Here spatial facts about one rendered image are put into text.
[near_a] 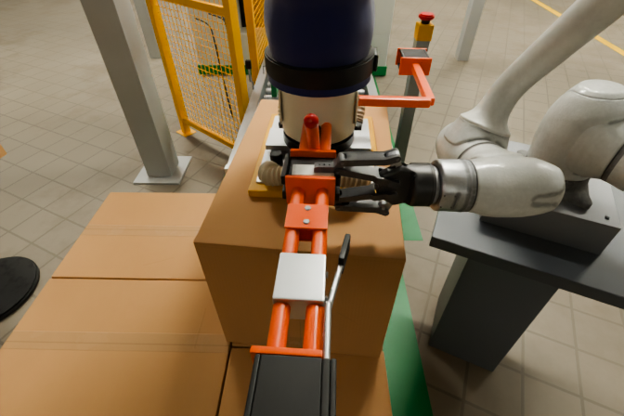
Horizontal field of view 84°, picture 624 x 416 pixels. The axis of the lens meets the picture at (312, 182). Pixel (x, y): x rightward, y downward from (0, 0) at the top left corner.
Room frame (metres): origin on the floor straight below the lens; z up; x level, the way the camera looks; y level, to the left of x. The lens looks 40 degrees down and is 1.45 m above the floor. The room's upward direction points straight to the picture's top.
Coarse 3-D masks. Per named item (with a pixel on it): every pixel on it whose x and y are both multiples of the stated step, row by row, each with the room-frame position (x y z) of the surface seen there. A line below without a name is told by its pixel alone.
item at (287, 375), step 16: (256, 352) 0.16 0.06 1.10; (272, 352) 0.16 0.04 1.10; (288, 352) 0.16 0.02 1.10; (304, 352) 0.16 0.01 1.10; (320, 352) 0.16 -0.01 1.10; (256, 368) 0.14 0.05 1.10; (272, 368) 0.14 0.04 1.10; (288, 368) 0.14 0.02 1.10; (304, 368) 0.14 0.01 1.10; (320, 368) 0.14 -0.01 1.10; (256, 384) 0.13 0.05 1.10; (272, 384) 0.13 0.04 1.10; (288, 384) 0.13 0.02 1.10; (304, 384) 0.13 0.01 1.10; (320, 384) 0.13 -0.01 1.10; (256, 400) 0.12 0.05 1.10; (272, 400) 0.12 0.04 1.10; (288, 400) 0.12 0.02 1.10; (304, 400) 0.12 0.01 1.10; (320, 400) 0.12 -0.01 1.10
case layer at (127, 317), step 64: (128, 192) 1.03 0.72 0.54; (128, 256) 0.71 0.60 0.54; (192, 256) 0.71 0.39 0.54; (64, 320) 0.49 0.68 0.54; (128, 320) 0.49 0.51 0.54; (192, 320) 0.49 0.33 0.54; (0, 384) 0.33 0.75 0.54; (64, 384) 0.33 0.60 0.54; (128, 384) 0.33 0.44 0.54; (192, 384) 0.33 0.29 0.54; (384, 384) 0.33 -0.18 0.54
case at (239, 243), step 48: (240, 144) 0.77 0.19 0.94; (384, 144) 0.76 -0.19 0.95; (240, 192) 0.57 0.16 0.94; (240, 240) 0.44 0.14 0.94; (336, 240) 0.44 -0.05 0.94; (384, 240) 0.43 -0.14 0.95; (240, 288) 0.42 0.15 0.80; (384, 288) 0.39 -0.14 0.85; (240, 336) 0.43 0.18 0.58; (288, 336) 0.41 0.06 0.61; (336, 336) 0.40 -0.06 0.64; (384, 336) 0.39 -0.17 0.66
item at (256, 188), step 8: (272, 120) 0.86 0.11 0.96; (264, 144) 0.74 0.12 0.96; (264, 152) 0.70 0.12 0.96; (272, 152) 0.66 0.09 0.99; (280, 152) 0.66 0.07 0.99; (288, 152) 0.69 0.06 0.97; (264, 160) 0.66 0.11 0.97; (272, 160) 0.65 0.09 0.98; (280, 160) 0.65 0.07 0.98; (256, 168) 0.64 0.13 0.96; (256, 176) 0.61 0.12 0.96; (256, 184) 0.58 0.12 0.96; (264, 184) 0.58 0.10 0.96; (248, 192) 0.56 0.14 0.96; (256, 192) 0.56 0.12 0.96; (264, 192) 0.56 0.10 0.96; (272, 192) 0.56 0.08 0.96; (280, 192) 0.56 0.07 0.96
